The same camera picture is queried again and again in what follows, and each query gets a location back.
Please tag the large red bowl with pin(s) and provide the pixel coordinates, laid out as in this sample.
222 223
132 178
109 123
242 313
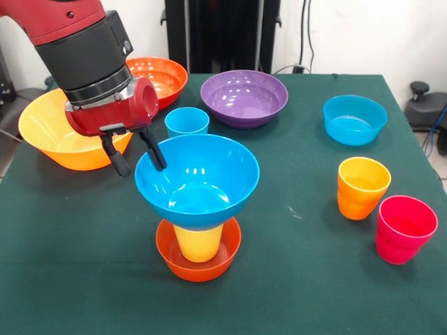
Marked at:
171 80

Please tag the grey black floor base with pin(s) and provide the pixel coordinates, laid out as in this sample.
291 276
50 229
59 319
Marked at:
429 111
14 104

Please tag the blue cup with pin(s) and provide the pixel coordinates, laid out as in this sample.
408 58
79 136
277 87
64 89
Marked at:
186 120

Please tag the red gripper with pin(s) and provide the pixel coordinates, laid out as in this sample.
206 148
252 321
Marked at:
111 111

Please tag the orange cup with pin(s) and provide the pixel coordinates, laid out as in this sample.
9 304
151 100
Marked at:
359 199

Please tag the large blue bowl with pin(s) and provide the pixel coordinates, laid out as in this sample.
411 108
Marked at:
202 199

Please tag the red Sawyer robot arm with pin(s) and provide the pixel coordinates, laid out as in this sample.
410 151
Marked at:
80 45

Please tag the black computer tower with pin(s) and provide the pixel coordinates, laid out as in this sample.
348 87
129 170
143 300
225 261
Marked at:
4 80

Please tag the large orange bowl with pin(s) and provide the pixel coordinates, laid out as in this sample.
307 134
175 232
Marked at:
70 153

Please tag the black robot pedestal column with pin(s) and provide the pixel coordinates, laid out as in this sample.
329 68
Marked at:
223 35

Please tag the small red bowl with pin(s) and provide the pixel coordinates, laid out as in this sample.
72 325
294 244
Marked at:
199 274

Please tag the small blue bowl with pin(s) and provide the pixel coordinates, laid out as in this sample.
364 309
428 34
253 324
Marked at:
354 129

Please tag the yellow cup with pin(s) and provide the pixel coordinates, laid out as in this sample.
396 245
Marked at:
199 246

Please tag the dark green tablecloth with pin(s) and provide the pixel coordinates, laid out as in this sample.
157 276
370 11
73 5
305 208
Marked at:
223 307

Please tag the purple bowl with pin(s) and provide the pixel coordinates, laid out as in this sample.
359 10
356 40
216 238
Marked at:
244 101

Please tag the pink cup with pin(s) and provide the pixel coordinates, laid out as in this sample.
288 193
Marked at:
401 237

